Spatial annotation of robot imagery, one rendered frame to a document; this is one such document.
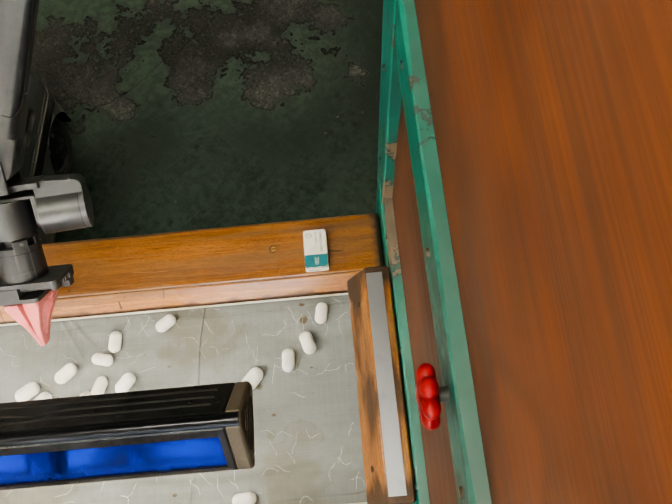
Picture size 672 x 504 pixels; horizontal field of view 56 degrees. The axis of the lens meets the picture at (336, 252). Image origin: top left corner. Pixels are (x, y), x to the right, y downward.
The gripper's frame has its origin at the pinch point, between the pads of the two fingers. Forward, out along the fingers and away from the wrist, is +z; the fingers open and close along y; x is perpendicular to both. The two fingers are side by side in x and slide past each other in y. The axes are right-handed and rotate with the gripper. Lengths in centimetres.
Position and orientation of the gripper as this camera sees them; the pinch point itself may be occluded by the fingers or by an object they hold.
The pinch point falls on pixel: (43, 338)
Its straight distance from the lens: 95.7
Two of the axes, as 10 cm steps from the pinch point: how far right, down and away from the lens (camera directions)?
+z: 1.1, 9.4, 3.2
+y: 9.9, -1.1, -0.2
